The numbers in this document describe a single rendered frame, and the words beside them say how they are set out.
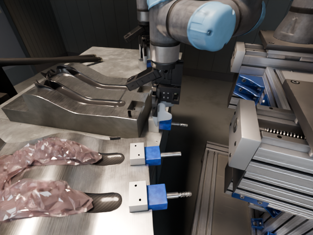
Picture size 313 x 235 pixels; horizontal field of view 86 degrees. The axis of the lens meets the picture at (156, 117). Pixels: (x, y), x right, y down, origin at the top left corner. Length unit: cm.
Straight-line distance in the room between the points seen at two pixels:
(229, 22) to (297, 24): 47
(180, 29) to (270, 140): 26
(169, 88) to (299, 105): 28
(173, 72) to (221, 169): 93
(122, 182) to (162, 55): 31
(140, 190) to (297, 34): 70
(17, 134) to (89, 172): 38
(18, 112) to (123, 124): 39
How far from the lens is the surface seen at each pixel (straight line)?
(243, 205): 120
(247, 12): 44
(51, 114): 66
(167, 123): 56
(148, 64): 102
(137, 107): 60
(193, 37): 34
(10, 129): 79
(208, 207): 112
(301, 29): 80
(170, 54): 43
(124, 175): 43
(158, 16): 41
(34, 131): 73
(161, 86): 47
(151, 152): 44
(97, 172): 44
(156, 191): 38
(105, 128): 58
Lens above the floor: 121
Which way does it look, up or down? 39 degrees down
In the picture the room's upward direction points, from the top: straight up
